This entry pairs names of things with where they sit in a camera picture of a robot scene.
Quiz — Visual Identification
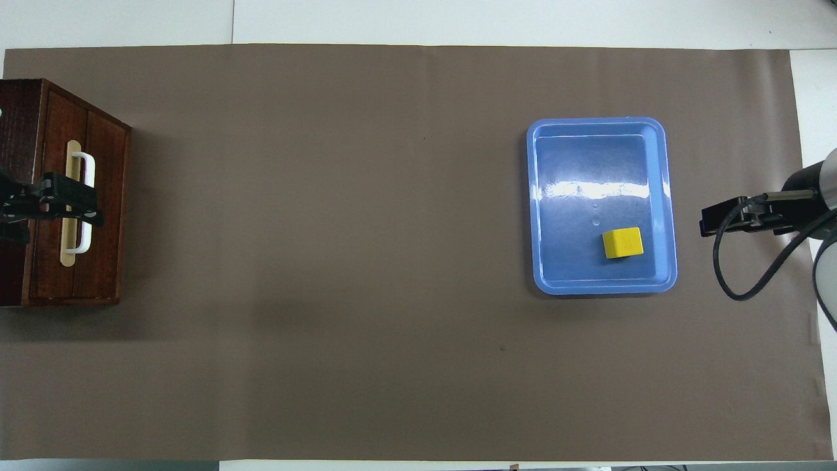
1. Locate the dark wooden cabinet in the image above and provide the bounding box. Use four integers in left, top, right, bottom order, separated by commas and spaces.
0, 78, 131, 308

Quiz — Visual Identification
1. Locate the brown table mat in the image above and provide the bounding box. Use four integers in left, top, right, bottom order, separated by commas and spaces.
0, 44, 821, 462

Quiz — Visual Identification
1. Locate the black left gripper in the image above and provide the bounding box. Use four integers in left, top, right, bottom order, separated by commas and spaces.
0, 167, 105, 244

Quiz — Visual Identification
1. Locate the blue plastic tray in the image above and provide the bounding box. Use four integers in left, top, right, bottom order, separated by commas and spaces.
526, 117, 679, 296

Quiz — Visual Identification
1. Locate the yellow cube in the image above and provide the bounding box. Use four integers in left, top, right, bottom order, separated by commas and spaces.
602, 227, 645, 260

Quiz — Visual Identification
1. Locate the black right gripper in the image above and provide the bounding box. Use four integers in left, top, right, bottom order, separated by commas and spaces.
700, 164, 826, 237

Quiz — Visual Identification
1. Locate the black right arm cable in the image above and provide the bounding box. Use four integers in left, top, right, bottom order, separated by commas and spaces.
713, 190, 837, 302

